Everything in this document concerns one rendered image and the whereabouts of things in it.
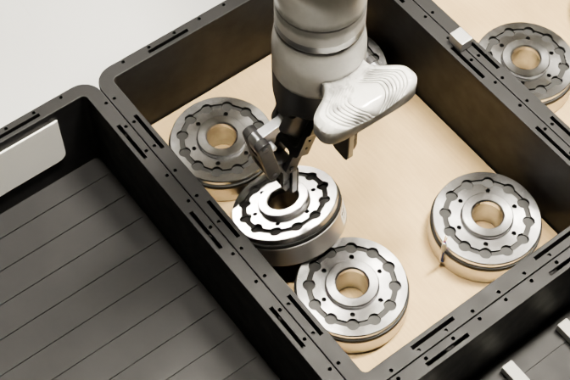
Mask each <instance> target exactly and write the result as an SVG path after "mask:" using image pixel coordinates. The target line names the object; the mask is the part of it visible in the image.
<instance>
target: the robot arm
mask: <svg viewBox="0 0 570 380"><path fill-rule="evenodd" d="M366 8H367V0H274V23H273V27H272V33H271V77H272V89H273V93H274V97H275V100H276V106H275V108H274V109H273V111H272V113H271V120H270V121H269V122H268V123H266V124H265V125H263V126H262V127H261V128H259V129H256V127H255V126H254V125H249V126H247V127H245V128H244V130H243V137H244V140H245V142H246V144H247V146H248V149H249V152H250V154H251V157H252V159H253V161H254V162H255V163H256V164H257V165H258V166H259V167H260V169H261V170H262V171H263V172H264V173H265V175H266V176H267V178H268V179H269V180H270V181H271V180H274V179H276V181H277V182H278V183H279V184H280V186H281V187H282V188H283V189H284V190H285V191H286V190H288V191H289V192H290V193H293V192H295V191H296V190H298V189H299V168H298V165H299V162H300V160H301V158H302V156H304V155H307V154H308V153H309V151H310V149H311V147H312V144H313V142H314V141H315V139H316V137H317V138H318V139H319V140H320V141H321V142H322V143H325V144H332V145H333V146H334V147H335V149H336V150H337V151H338V152H339V153H340V155H341V156H342V157H343V158H344V159H349V158H350V157H352V156H353V150H354V149H355V147H356V144H357V134H358V132H360V131H362V130H364V129H366V128H367V127H368V126H370V125H372V124H374V123H375V122H377V121H379V120H381V119H382V118H383V117H385V116H386V115H389V114H390V113H392V112H394V111H395V110H396V109H398V108H400V107H401V106H403V105H404V104H406V103H407V102H409V101H410V100H411V99H412V98H413V97H414V95H415V93H416V83H417V77H416V74H415V73H414V72H413V71H412V70H411V69H409V68H408V67H406V66H404V65H380V64H379V63H378V62H377V61H376V60H375V59H374V57H373V56H371V55H370V56H368V57H367V56H366V50H367V32H366ZM285 148H287V150H288V152H289V154H288V153H287V152H286V150H285Z"/></svg>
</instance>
